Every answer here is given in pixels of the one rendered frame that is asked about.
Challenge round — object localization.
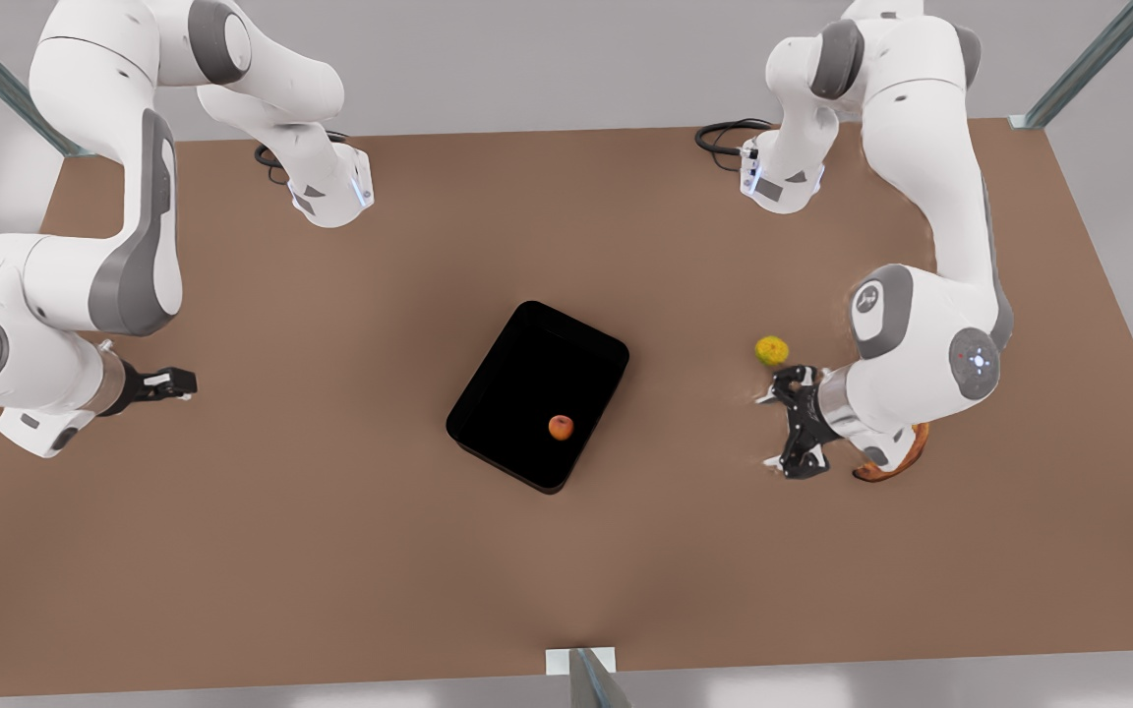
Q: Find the orange-brown curved fruit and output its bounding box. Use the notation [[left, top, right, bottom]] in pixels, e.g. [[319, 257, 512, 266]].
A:
[[852, 422, 930, 483]]

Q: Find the black cable loop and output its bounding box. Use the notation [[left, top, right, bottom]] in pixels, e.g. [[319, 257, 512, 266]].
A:
[[254, 131, 351, 188], [694, 118, 776, 175]]

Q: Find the black storage box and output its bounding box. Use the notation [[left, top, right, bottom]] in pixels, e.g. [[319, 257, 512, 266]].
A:
[[446, 301, 630, 495]]

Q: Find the silver frame post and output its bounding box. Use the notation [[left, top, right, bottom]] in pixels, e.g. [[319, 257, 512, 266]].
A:
[[0, 8, 95, 160], [1008, 0, 1133, 132], [546, 646, 632, 708]]

